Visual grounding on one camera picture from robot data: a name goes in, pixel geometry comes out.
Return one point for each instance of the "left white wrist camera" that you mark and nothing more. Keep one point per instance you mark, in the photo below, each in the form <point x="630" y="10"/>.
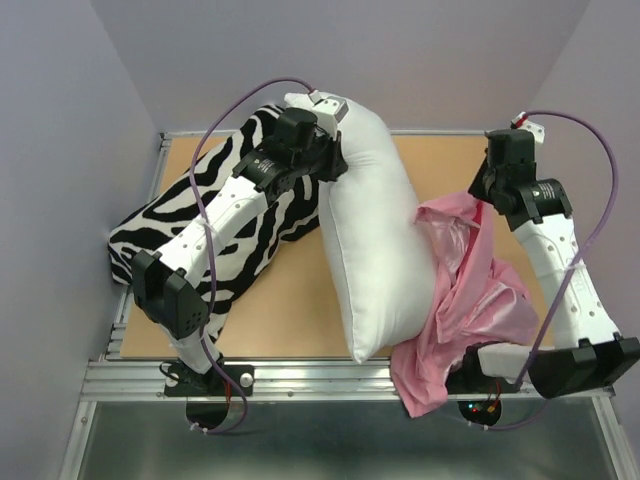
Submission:
<point x="330" y="110"/>

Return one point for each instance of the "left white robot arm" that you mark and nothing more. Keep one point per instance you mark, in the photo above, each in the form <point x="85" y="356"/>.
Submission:
<point x="164" y="282"/>

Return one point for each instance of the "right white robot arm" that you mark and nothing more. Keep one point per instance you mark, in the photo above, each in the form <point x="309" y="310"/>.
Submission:
<point x="588" y="352"/>

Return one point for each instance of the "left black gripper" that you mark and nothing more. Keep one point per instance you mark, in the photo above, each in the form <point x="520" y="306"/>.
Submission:
<point x="337" y="165"/>

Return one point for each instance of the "pink satin rose pillowcase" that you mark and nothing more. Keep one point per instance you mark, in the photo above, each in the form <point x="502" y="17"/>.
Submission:
<point x="477" y="295"/>

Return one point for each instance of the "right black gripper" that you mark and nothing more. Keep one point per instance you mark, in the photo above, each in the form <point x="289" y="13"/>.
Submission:
<point x="478" y="187"/>

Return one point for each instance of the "zebra striped pillow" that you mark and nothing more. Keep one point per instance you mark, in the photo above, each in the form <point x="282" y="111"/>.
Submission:
<point x="240" y="256"/>

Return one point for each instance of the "white pillow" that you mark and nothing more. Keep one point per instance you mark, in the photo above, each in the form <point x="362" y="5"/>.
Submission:
<point x="381" y="261"/>

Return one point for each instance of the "aluminium frame rail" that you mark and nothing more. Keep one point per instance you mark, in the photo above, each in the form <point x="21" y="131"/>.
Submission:
<point x="270" y="381"/>

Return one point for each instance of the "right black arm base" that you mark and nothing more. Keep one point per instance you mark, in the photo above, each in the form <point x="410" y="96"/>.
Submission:
<point x="457" y="383"/>

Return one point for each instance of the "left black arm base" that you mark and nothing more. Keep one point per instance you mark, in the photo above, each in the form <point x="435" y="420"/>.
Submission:
<point x="181" y="381"/>

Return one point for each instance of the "plain pink pillow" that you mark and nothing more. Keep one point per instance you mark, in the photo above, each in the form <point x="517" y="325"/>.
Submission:
<point x="419" y="373"/>

